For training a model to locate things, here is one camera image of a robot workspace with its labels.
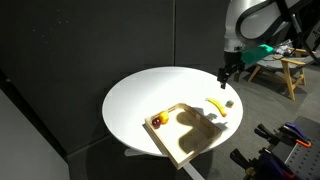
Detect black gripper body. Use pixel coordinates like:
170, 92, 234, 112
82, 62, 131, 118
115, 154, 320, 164
222, 49, 246, 72

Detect small orange fruit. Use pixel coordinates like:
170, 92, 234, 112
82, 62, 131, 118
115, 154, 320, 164
158, 111, 170, 125

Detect yellow banana toy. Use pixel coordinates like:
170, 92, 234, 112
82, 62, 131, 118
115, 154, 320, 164
206, 97, 228, 118

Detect light wooden tray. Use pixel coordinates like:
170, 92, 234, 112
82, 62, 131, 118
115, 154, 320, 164
143, 102, 223, 170

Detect dark red apple toy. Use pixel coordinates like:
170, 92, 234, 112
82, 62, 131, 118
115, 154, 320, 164
151, 117, 162, 130

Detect wooden armchair grey cushion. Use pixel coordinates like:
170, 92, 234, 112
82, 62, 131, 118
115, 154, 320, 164
246, 47, 320, 101

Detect clear plastic bag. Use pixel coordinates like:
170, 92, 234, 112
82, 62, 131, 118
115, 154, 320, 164
273, 41, 296, 57

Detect purple orange spring clamp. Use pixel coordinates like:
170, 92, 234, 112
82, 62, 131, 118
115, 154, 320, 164
254, 121, 313, 149

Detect black purple spring clamp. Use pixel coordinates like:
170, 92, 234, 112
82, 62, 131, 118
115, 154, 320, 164
229, 147, 298, 180

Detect black perforated board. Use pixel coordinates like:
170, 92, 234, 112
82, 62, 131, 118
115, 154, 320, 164
283, 114, 320, 180

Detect green wrist camera box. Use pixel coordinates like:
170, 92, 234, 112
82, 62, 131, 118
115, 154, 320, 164
241, 43, 275, 65

